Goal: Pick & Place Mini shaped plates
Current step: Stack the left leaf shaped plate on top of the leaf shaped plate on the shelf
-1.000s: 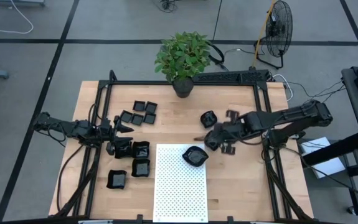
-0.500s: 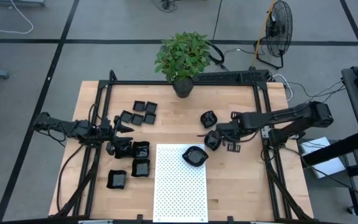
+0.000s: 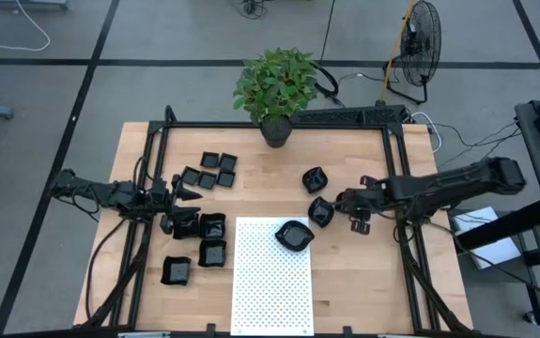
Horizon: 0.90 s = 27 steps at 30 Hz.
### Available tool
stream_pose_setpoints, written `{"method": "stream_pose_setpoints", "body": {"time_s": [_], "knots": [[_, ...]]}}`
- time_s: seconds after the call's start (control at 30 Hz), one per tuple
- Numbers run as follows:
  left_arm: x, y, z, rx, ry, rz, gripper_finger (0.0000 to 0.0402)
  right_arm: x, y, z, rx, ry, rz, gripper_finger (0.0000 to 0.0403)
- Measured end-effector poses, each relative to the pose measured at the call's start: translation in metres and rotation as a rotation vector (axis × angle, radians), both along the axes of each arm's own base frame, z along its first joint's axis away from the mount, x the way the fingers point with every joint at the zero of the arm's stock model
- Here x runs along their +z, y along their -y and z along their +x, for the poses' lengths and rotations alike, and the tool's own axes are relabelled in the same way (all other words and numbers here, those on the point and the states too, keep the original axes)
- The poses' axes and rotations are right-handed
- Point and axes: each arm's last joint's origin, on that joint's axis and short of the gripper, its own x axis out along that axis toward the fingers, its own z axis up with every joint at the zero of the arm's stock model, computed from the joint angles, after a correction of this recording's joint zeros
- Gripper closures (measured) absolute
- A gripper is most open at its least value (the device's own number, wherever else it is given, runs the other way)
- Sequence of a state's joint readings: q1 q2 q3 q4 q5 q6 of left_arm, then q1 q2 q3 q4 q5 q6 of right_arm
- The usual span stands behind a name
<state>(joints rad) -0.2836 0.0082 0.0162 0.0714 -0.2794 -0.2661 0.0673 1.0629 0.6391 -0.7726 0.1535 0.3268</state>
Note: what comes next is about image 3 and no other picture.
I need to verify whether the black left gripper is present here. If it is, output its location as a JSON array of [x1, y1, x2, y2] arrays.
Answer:
[[149, 174, 204, 236]]

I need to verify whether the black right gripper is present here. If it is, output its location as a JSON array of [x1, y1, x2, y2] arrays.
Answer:
[[334, 176, 393, 235]]

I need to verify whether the black wavy square plate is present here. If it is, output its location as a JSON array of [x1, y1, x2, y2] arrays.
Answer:
[[197, 238, 228, 269], [160, 255, 193, 286], [171, 211, 201, 240], [198, 212, 227, 240]]

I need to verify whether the black vented controller box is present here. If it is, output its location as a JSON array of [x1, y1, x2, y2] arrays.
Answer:
[[291, 104, 408, 128]]

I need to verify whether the black plant pot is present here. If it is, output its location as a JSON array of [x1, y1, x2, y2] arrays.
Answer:
[[259, 115, 294, 149]]

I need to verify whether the white perforated metal shelf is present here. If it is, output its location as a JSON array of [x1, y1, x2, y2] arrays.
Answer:
[[229, 215, 316, 337]]

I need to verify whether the green leafy plant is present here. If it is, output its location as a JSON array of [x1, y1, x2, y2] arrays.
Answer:
[[232, 46, 320, 127]]

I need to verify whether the white flat box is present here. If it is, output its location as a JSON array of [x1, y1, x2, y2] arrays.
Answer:
[[451, 205, 523, 270]]

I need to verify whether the black floor fan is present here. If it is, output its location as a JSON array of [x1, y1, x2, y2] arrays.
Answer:
[[381, 0, 443, 106]]

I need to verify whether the grey metal base bar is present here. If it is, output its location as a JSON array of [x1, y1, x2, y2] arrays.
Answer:
[[0, 0, 69, 11]]

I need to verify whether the black aluminium rig frame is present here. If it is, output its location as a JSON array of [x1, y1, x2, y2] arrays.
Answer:
[[72, 104, 475, 337]]

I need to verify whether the white power cable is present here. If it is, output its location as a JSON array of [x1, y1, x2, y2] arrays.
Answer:
[[409, 111, 443, 154]]

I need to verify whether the yellow hanging cord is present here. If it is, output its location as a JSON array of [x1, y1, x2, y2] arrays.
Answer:
[[379, 0, 417, 104]]

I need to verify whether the white floor cable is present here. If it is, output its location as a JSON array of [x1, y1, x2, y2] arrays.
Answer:
[[0, 0, 52, 53]]

